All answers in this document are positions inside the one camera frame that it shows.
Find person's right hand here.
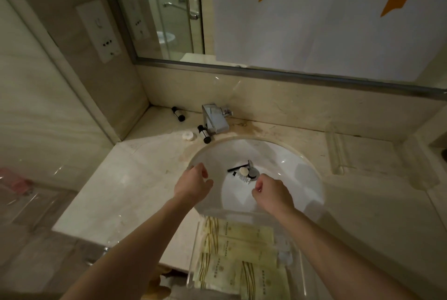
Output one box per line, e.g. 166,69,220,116
251,173,296,219

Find person's left hand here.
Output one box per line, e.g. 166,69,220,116
173,163,214,208

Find white sink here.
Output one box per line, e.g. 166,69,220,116
187,137,325,220

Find transparent tray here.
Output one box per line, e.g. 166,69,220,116
185,209,308,300

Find person's right forearm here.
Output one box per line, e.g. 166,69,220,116
274,205,421,300

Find person's left forearm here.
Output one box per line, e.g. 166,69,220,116
61,195,195,300

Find clear acrylic tray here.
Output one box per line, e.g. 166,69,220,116
325,121,440,192

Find chrome drain stopper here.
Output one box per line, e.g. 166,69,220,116
246,160,261,181

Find chrome faucet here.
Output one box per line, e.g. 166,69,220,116
202,103,234,135

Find white paper sheet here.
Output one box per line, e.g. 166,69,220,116
206,0,447,82

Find chrome towel rail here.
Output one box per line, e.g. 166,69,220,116
83,246,109,266

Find metal-framed wall mirror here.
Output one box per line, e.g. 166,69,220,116
92,0,447,101

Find white wall socket panel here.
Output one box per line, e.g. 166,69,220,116
76,0,122,64

